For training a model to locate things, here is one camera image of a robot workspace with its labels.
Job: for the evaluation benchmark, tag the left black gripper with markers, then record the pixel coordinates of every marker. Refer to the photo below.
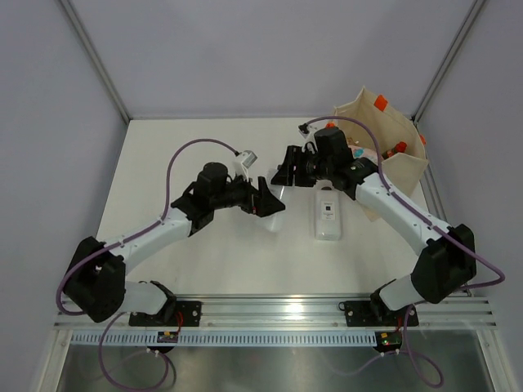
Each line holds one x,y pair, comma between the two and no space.
269,204

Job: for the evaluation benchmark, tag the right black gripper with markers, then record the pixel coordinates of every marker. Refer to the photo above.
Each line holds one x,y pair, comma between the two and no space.
295,156

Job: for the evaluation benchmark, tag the white rectangular bottle black cap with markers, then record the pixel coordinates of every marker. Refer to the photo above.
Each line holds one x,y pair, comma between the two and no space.
328,225

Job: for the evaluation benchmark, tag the peach bottle pink cap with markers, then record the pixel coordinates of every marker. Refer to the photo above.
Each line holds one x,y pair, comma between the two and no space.
362,152

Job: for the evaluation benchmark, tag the canvas tote bag orange handles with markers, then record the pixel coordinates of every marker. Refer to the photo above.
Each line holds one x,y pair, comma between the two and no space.
389,127

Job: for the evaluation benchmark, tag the green bottle red cap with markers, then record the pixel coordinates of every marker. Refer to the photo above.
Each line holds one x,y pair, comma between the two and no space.
399,148

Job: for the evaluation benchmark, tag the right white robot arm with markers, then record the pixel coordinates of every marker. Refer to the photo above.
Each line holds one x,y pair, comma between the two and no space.
445,253

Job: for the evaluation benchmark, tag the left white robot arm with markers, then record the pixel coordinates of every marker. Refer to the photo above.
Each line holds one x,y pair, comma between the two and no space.
96,278

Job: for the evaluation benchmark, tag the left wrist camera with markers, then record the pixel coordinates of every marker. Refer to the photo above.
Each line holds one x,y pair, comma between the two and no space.
243,161

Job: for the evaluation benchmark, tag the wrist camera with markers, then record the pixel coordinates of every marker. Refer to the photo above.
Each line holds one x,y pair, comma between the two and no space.
306,130
243,161

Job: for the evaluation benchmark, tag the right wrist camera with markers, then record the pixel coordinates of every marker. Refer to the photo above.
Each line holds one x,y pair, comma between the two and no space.
306,130

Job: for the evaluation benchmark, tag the aluminium mounting rail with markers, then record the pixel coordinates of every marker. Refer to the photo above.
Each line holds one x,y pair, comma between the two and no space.
320,312

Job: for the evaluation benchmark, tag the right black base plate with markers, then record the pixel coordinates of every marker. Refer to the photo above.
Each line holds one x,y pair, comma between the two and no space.
361,313

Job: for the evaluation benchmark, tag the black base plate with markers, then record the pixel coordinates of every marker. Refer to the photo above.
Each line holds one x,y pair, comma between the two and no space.
188,313
361,313

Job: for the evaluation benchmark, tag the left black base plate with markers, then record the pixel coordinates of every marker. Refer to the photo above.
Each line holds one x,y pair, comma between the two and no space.
188,313

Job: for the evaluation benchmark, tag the white slotted cable duct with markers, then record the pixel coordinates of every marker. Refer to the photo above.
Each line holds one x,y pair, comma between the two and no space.
188,338

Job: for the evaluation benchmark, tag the right aluminium frame post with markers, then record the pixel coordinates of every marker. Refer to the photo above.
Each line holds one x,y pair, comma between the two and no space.
456,45

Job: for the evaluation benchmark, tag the aluminium frame post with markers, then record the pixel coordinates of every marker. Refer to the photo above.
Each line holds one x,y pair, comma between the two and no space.
456,45
79,30

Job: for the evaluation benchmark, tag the left aluminium frame post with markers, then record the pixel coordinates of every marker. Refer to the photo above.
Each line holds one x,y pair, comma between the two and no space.
79,30

